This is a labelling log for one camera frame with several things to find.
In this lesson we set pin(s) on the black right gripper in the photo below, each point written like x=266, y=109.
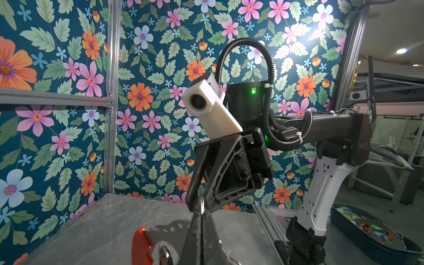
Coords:
x=232, y=166

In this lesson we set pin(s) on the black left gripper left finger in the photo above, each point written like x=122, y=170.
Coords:
x=192, y=248

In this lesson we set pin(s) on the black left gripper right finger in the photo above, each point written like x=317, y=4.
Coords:
x=212, y=251

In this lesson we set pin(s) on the red keyring with metal rings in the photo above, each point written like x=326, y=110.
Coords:
x=161, y=244

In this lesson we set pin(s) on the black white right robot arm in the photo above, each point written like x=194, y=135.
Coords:
x=343, y=141

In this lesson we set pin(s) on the dark bin with colourful items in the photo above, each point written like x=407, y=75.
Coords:
x=380, y=242

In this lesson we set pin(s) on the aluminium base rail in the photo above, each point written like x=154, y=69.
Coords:
x=275, y=222

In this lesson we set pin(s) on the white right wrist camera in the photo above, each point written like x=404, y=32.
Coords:
x=204, y=100

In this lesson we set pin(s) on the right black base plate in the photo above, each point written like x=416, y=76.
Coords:
x=303, y=246

